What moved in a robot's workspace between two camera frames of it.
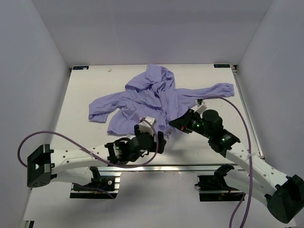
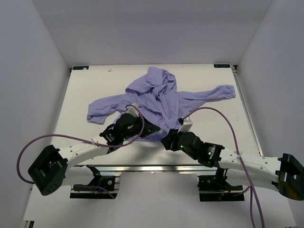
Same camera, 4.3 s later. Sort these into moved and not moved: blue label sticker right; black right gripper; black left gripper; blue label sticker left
Moved: black left gripper; black right gripper
Not moved: blue label sticker right; blue label sticker left
